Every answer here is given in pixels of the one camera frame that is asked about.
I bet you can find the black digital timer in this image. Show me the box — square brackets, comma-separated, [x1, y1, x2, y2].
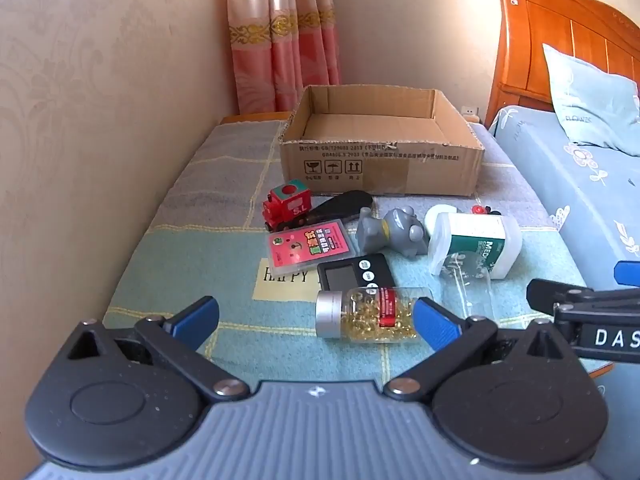
[318, 253, 392, 295]

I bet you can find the pink curtain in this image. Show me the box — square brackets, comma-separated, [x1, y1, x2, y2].
[223, 0, 342, 115]

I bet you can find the red wooden toy train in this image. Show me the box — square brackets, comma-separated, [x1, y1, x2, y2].
[262, 183, 312, 232]

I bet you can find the clear plastic jar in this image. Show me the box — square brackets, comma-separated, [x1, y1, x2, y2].
[440, 250, 497, 322]

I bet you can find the pink card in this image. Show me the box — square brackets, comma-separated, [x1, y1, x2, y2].
[266, 220, 357, 270]

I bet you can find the cardboard box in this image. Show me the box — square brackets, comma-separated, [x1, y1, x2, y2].
[278, 85, 485, 197]

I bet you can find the light blue pillow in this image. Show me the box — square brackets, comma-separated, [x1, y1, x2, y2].
[542, 43, 640, 157]

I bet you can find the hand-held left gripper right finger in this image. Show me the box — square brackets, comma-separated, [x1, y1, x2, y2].
[382, 296, 577, 404]

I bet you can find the wooden bed headboard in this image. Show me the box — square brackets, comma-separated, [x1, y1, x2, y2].
[484, 0, 640, 128]

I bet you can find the grey elephant toy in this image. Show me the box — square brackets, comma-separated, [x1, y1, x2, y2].
[356, 206, 430, 257]

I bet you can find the capsule bottle with silver cap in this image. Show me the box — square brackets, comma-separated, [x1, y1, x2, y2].
[315, 286, 433, 343]

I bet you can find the black oblong object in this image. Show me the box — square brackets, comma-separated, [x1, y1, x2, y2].
[300, 190, 374, 226]

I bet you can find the checked table cloth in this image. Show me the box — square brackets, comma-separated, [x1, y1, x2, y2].
[102, 120, 590, 396]

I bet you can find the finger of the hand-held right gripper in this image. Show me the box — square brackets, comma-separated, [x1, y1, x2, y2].
[615, 261, 640, 287]
[526, 278, 640, 317]

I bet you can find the blue floral bed sheet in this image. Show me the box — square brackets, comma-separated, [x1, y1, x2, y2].
[487, 105, 640, 291]

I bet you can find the white bottle with green label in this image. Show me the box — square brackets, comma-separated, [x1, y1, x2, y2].
[425, 205, 522, 279]

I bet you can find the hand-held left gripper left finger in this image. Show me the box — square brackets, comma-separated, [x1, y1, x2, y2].
[66, 296, 251, 404]

